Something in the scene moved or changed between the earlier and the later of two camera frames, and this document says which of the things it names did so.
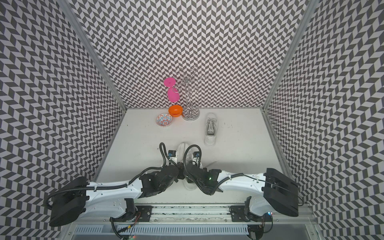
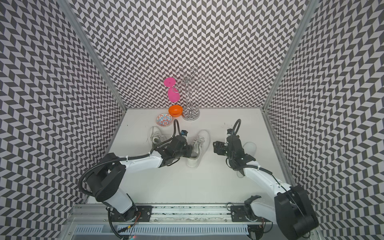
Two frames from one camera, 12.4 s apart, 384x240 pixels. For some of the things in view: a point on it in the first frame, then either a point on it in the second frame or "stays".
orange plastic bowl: [175, 110] stays
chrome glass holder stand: [188, 77] stays
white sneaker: [184, 155] -> [156, 137]
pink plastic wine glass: [173, 92] stays
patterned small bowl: [164, 119] stays
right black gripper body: [190, 180] -> [230, 155]
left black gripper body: [181, 169] -> [186, 152]
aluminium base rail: [106, 214] stays
